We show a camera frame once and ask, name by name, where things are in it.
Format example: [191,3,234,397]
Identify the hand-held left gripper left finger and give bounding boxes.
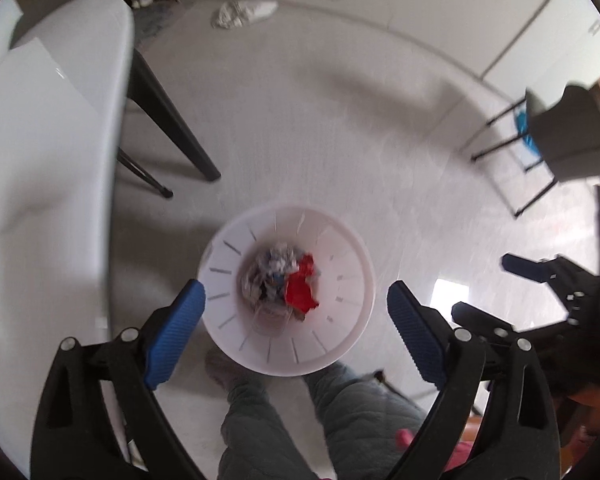
[30,279,207,480]

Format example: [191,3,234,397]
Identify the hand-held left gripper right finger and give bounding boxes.
[386,280,561,480]

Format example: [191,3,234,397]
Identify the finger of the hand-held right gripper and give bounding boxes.
[501,254,563,285]
[451,301,519,340]

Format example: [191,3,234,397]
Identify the white plastic trash bin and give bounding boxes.
[197,201,376,377]

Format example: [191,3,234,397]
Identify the grey paper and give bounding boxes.
[240,242,301,306]

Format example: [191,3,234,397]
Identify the person's right hand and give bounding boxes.
[552,390,600,461]

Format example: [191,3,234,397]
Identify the pink garment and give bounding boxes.
[396,427,476,476]

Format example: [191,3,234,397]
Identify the person's grey trousers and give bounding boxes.
[220,360,431,480]

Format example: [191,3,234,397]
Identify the blue bag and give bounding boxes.
[515,110,543,162]

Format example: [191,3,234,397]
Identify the grey chair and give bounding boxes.
[470,85,600,218]

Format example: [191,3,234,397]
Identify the thin black leg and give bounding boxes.
[117,150,174,199]

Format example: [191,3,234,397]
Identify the black table leg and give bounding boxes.
[127,50,222,182]

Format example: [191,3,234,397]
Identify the beige drawer cabinet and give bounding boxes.
[480,0,600,82]

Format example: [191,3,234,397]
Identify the white cloth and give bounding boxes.
[211,0,279,30]

